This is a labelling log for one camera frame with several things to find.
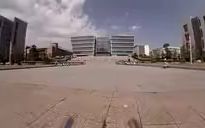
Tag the row of parked scooters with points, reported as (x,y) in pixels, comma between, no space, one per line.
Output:
(126,62)
(70,62)

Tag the dark grey office building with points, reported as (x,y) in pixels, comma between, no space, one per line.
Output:
(5,38)

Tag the wide pale stone steps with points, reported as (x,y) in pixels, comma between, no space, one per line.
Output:
(102,58)

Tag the low pale building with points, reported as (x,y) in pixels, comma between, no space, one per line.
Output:
(170,51)

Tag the grey paved plaza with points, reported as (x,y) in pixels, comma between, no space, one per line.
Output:
(103,90)

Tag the wide banded glass building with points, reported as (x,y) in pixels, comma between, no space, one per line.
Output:
(102,45)

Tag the person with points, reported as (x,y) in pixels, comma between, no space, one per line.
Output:
(165,64)

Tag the low brown building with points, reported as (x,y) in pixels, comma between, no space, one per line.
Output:
(55,51)

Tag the low raised border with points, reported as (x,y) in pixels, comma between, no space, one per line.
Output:
(186,66)
(20,66)

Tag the small white building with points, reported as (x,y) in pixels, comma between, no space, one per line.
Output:
(141,50)

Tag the robot's own part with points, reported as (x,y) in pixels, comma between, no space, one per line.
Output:
(134,123)
(68,122)

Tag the pole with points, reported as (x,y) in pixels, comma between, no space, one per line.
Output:
(190,40)

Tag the row of trees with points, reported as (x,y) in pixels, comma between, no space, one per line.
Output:
(36,55)
(171,53)

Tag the pale gridded office building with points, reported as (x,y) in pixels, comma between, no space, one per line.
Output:
(203,36)

